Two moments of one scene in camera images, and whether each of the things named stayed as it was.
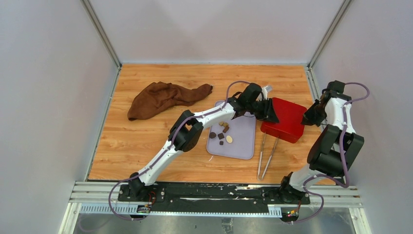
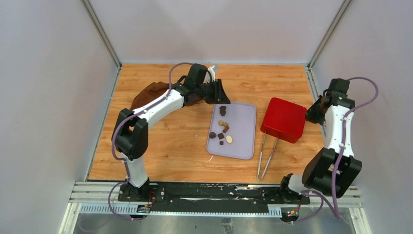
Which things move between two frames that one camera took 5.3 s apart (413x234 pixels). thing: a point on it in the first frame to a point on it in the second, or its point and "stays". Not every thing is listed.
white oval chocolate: [229, 139] stays
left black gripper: [272, 116] to [218, 96]
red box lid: [290, 116] stays
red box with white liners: [290, 137] stays
